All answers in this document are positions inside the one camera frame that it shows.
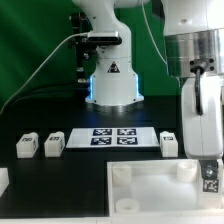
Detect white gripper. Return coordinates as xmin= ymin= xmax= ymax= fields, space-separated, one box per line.
xmin=181 ymin=76 xmax=224 ymax=180

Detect white square tabletop part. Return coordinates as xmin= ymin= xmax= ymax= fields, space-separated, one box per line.
xmin=107 ymin=159 xmax=224 ymax=217

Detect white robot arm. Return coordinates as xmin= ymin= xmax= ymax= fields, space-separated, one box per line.
xmin=72 ymin=0 xmax=224 ymax=180

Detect white marker sheet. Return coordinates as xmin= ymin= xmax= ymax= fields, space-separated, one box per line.
xmin=66 ymin=127 xmax=159 ymax=148

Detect white left obstacle block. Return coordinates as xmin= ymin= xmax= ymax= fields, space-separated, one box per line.
xmin=0 ymin=168 xmax=9 ymax=197

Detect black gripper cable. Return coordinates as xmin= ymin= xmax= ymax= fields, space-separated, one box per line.
xmin=194 ymin=66 xmax=205 ymax=116

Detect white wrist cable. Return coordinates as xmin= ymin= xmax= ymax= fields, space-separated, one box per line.
xmin=140 ymin=0 xmax=168 ymax=66

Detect black floor cables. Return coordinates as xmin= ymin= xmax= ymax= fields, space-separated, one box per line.
xmin=6 ymin=81 xmax=90 ymax=105

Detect black mounted camera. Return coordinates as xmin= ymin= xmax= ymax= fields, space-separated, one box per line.
xmin=82 ymin=31 xmax=122 ymax=46

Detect white camera cable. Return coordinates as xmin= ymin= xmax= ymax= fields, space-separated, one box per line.
xmin=0 ymin=32 xmax=89 ymax=115

